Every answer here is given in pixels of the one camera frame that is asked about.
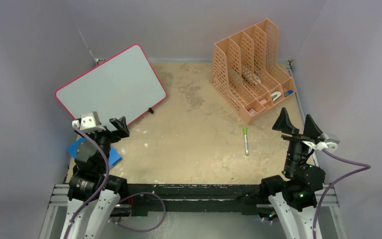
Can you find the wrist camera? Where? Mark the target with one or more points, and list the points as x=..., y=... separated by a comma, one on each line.
x=88, y=123
x=328, y=142

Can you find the pink framed whiteboard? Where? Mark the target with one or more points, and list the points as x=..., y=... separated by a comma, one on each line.
x=125, y=85

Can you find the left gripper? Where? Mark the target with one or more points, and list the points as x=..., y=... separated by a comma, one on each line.
x=120, y=125

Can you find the blue book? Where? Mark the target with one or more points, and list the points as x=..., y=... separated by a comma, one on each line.
x=114, y=156

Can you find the small pink card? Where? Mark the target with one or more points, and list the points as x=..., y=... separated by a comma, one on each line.
x=252, y=112

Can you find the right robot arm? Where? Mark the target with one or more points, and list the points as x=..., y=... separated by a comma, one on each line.
x=292, y=195

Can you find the aluminium frame rail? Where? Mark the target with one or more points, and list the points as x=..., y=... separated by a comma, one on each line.
x=56, y=213

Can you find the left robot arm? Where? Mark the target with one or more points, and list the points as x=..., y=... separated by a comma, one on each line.
x=93, y=192

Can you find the white stapler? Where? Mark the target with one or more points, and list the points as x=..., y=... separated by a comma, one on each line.
x=276, y=95

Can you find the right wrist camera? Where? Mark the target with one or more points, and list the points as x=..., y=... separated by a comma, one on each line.
x=328, y=142

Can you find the orange file organizer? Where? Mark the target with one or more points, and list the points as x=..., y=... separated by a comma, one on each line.
x=245, y=70

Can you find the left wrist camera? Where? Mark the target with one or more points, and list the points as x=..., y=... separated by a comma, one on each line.
x=88, y=123

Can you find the green capped white marker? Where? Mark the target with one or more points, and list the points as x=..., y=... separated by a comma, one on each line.
x=246, y=141

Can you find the black base bar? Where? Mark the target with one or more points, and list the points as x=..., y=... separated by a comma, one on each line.
x=198, y=198

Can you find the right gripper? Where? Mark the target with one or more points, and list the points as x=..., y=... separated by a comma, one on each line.
x=283, y=124

